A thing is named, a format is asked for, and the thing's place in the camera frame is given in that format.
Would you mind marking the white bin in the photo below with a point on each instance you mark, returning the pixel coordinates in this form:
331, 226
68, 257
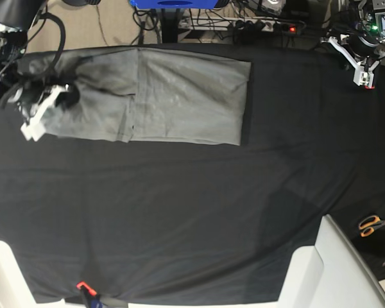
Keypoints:
330, 273
14, 291

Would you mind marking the black table cloth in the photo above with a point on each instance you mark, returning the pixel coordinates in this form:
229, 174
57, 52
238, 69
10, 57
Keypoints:
181, 223

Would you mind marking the white bin left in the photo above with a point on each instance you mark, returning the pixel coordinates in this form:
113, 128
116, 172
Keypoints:
14, 291

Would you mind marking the white bin right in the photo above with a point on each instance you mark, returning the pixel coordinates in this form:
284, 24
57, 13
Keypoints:
330, 273

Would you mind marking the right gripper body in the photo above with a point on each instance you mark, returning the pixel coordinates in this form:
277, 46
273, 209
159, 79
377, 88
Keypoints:
23, 95

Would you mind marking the blue box on stand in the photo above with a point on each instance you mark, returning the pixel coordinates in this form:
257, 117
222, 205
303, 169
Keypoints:
173, 4

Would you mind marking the white power strip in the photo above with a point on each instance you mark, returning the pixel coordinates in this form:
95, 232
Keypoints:
265, 24

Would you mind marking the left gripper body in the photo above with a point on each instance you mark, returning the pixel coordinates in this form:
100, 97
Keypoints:
361, 46

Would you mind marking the red blue clamp bottom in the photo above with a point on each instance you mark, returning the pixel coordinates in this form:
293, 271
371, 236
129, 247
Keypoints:
91, 299

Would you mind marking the orange handled scissors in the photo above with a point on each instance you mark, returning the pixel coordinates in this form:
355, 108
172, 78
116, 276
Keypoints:
370, 224

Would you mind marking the grey T-shirt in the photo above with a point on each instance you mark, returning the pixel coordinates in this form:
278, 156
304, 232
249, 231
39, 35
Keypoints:
146, 94

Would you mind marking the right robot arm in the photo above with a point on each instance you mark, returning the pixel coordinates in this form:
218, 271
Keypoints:
16, 19

